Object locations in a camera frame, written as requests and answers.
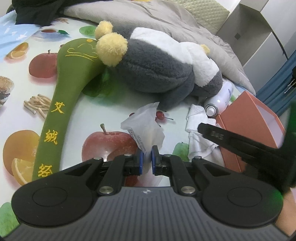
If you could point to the grey white penguin plush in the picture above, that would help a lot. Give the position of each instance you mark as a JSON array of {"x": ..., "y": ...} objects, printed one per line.
[{"x": 151, "y": 61}]

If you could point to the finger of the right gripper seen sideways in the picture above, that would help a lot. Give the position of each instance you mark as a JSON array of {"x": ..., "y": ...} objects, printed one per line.
[{"x": 252, "y": 152}]

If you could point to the black clothing pile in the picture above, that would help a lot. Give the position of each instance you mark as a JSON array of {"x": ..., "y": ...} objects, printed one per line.
[{"x": 40, "y": 12}]

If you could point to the grey quilt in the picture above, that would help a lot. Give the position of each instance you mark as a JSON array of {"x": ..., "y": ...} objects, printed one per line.
[{"x": 167, "y": 17}]

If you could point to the blue curtain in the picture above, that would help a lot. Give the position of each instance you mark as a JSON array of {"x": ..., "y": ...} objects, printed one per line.
[{"x": 279, "y": 91}]

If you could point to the white shelf cabinet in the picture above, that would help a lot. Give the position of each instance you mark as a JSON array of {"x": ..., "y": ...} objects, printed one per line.
[{"x": 262, "y": 35}]

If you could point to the clear packet with beige pad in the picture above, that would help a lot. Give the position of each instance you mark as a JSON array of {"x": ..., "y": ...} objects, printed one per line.
[{"x": 144, "y": 129}]

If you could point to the pink cardboard box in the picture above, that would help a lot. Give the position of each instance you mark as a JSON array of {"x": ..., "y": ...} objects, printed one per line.
[{"x": 249, "y": 117}]

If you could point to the fruit print sheet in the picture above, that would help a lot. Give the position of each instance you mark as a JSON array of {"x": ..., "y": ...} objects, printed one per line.
[{"x": 39, "y": 111}]

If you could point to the cream quilted pillow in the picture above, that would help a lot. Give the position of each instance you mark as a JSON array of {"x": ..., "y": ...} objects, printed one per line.
[{"x": 208, "y": 13}]

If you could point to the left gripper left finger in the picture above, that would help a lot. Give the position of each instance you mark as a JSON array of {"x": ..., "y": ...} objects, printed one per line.
[{"x": 107, "y": 178}]

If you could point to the green embroidered massage stick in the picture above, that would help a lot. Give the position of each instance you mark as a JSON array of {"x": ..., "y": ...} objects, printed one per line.
[{"x": 77, "y": 64}]

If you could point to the blue tree print bedsheet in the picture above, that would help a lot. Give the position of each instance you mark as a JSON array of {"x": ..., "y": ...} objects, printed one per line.
[{"x": 11, "y": 35}]

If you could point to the white spray bottle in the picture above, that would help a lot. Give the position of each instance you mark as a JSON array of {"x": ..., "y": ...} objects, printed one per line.
[{"x": 217, "y": 104}]

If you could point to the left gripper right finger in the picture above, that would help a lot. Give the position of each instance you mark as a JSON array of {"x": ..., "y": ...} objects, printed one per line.
[{"x": 186, "y": 178}]

